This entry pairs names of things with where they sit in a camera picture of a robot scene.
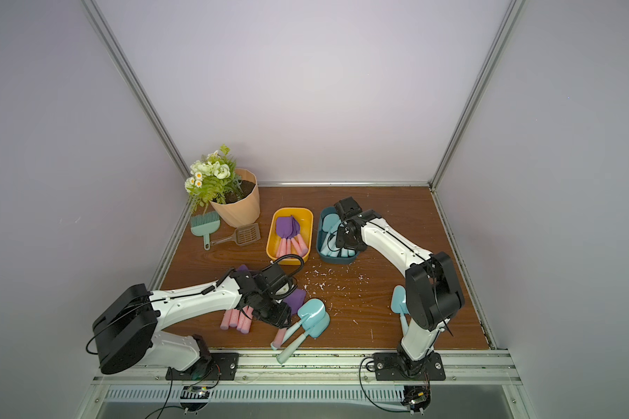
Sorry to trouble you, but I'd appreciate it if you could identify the teal round shovel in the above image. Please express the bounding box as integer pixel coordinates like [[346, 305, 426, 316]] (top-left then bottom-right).
[[321, 213, 340, 248]]

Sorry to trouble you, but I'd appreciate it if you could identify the purple square shovel pink handle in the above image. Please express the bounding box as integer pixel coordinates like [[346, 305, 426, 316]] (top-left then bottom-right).
[[295, 234, 309, 257]]

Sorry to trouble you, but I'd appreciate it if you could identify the purple pointed shovel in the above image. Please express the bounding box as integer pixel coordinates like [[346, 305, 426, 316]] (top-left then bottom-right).
[[289, 237, 301, 256]]

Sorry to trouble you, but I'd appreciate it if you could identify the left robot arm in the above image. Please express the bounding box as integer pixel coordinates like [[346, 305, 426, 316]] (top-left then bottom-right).
[[91, 264, 297, 380]]

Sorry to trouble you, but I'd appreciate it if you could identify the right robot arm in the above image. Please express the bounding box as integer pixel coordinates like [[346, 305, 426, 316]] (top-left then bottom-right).
[[334, 197, 465, 379]]

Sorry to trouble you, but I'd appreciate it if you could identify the dark teal storage box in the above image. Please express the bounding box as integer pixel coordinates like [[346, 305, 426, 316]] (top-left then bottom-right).
[[316, 207, 357, 265]]

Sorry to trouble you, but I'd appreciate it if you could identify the yellow storage box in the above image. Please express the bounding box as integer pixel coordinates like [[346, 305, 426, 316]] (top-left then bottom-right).
[[266, 207, 314, 262]]

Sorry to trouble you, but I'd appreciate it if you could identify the beige flower pot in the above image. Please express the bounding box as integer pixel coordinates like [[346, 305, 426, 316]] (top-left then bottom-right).
[[211, 169, 260, 227]]

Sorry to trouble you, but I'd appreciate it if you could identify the green small brush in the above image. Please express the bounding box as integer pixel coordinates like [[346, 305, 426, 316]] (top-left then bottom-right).
[[190, 211, 221, 251]]

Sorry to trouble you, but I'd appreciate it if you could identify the artificial flower plant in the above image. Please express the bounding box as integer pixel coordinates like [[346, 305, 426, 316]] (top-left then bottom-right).
[[185, 144, 246, 211]]

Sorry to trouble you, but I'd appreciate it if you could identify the left circuit board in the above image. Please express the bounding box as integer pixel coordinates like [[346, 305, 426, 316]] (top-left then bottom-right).
[[179, 386, 211, 415]]

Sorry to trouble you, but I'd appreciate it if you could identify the circuit board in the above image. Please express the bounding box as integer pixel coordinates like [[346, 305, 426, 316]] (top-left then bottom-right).
[[401, 386, 432, 415], [179, 386, 211, 415]]

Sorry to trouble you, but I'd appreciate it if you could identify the right circuit board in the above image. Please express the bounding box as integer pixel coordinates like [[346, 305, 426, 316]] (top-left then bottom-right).
[[401, 386, 432, 415]]

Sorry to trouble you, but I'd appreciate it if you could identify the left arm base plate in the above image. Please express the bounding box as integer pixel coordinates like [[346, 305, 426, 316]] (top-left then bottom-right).
[[166, 352, 239, 382]]

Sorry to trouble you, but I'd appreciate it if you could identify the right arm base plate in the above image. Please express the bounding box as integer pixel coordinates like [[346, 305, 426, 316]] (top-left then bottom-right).
[[373, 352, 446, 382]]

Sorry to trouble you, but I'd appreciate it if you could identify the aluminium front rail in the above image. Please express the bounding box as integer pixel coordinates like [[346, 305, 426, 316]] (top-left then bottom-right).
[[91, 348, 522, 388]]

